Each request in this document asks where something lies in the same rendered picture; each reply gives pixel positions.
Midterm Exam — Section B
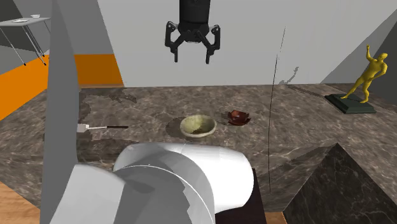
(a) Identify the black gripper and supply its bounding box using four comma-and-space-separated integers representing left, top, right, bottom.
164, 0, 222, 66

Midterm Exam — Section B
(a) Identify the cream bowl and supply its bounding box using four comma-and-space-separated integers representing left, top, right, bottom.
179, 114, 218, 139

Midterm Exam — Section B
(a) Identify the grey folding table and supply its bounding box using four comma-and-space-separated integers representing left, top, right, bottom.
0, 13, 52, 67

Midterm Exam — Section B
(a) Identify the yellow figure on dark base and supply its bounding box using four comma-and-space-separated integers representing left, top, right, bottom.
324, 44, 389, 115

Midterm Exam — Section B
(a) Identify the white spatula with black handle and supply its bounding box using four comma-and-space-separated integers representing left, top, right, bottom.
76, 123, 130, 134

